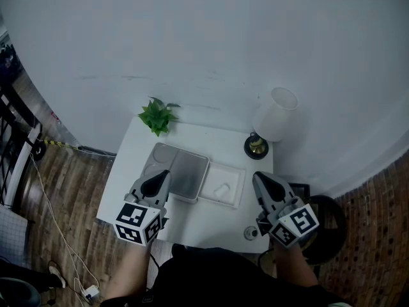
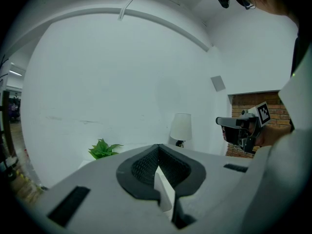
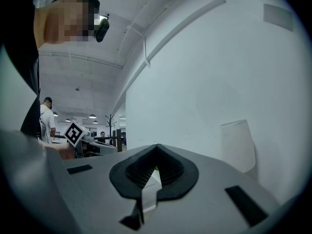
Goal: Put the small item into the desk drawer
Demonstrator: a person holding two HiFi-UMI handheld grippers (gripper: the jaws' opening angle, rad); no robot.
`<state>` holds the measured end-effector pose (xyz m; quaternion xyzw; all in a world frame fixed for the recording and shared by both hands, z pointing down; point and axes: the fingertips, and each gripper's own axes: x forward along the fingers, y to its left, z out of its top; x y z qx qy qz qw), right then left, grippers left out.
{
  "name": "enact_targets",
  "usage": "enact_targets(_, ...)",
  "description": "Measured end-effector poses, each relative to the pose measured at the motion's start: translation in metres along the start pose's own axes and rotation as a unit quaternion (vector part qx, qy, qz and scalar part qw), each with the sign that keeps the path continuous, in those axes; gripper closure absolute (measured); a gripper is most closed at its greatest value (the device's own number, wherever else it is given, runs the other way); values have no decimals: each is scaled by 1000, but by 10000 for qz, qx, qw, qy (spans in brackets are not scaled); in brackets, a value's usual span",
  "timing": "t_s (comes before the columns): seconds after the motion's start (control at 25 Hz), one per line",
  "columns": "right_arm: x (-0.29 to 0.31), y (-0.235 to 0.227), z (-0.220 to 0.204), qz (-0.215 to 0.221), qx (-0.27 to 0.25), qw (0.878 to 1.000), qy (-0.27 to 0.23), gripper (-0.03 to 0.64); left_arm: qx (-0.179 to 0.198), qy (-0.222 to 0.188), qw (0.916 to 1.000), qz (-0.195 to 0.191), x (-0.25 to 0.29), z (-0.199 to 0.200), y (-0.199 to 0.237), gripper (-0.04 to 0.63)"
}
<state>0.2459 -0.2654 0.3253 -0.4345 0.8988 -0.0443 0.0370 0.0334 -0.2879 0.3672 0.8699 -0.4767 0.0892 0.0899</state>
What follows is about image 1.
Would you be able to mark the white table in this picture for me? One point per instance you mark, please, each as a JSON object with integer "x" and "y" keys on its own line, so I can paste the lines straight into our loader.
{"x": 131, "y": 158}

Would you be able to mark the clear plastic bottle red label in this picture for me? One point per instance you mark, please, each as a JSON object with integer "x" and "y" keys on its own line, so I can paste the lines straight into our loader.
{"x": 64, "y": 130}

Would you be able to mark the small white cylinder object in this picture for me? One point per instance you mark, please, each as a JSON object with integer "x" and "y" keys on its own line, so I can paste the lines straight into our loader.
{"x": 221, "y": 190}

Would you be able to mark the grey divided tray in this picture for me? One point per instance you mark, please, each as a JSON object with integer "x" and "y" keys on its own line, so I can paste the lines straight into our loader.
{"x": 188, "y": 174}

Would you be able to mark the black round wheel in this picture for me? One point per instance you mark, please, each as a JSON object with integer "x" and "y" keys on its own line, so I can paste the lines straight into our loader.
{"x": 38, "y": 151}

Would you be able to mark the white gridded board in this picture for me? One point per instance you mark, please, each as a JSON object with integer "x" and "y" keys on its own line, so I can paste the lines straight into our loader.
{"x": 12, "y": 235}

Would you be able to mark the black and white headset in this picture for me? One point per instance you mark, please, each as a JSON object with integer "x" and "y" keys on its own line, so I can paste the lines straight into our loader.
{"x": 17, "y": 293}

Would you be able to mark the white shade table lamp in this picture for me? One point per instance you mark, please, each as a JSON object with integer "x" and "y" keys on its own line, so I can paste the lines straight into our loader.
{"x": 276, "y": 117}

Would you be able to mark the white power adapter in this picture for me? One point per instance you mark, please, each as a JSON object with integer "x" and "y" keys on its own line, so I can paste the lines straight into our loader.
{"x": 91, "y": 292}

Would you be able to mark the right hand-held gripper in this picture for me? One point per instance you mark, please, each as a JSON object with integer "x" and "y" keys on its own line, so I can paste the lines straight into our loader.
{"x": 297, "y": 224}

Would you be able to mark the white rectangular tray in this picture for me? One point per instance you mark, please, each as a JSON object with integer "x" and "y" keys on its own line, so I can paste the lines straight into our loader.
{"x": 234, "y": 179}

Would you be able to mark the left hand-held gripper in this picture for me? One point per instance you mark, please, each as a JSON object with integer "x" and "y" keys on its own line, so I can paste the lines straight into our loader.
{"x": 132, "y": 217}

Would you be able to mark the black round chair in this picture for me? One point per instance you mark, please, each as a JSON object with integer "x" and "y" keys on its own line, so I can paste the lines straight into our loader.
{"x": 332, "y": 229}

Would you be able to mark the person's black clothing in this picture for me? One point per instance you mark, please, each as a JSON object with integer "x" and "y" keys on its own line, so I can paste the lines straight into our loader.
{"x": 207, "y": 283}

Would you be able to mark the green potted plant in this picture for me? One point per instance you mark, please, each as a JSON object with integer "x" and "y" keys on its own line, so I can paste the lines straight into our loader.
{"x": 158, "y": 117}

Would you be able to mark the person's right forearm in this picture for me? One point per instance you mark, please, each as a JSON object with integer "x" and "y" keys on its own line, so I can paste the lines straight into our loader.
{"x": 294, "y": 267}

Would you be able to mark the black metal railing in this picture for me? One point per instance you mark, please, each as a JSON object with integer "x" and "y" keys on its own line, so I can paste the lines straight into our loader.
{"x": 12, "y": 139}

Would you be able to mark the person's left forearm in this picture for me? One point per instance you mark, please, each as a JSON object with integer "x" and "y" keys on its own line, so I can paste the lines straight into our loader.
{"x": 131, "y": 273}

